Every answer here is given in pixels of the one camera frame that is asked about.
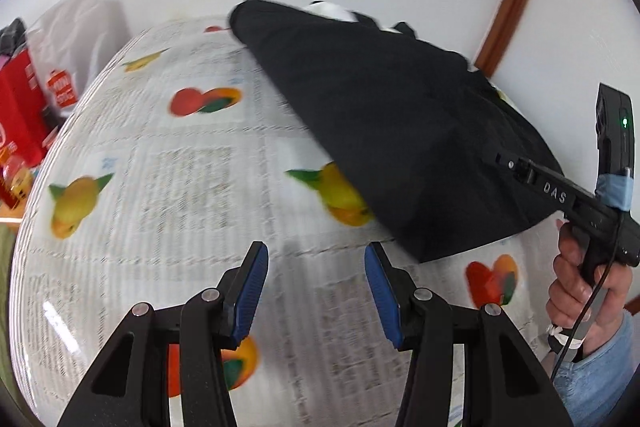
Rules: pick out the red paper bag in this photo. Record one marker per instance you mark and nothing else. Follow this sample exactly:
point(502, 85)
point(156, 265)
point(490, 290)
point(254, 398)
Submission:
point(20, 107)

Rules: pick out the newspaper fruit print tablecloth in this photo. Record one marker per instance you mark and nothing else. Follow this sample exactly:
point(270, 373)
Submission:
point(190, 187)

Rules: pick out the green bed sheet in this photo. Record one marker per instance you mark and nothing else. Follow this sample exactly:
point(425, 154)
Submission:
point(5, 282)

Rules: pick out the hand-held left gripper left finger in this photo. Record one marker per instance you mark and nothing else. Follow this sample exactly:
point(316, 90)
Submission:
point(250, 292)

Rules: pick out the wooden side table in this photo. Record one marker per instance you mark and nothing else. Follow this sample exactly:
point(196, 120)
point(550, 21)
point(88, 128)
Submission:
point(7, 213)

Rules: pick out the black white colour-block jacket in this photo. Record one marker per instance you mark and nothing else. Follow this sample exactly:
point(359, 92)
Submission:
point(400, 132)

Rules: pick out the person's right hand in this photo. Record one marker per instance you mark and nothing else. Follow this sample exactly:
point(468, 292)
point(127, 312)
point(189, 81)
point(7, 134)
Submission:
point(570, 297)

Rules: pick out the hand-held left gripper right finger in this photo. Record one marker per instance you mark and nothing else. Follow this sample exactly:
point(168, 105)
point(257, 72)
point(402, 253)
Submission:
point(385, 297)

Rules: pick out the orange capped bottle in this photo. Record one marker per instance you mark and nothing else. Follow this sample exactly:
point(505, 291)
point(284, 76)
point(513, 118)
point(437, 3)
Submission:
point(17, 179)

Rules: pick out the dark plaid cloth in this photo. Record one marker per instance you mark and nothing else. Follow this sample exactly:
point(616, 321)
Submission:
point(12, 39)

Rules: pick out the white plastic bag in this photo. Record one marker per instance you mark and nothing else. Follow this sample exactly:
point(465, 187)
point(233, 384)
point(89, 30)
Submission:
point(75, 37)

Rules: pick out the person's right forearm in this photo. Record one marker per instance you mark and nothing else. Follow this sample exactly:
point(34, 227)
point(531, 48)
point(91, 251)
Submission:
point(600, 377)

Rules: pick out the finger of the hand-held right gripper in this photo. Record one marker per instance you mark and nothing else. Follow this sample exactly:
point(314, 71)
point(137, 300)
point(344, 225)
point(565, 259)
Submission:
point(515, 166)

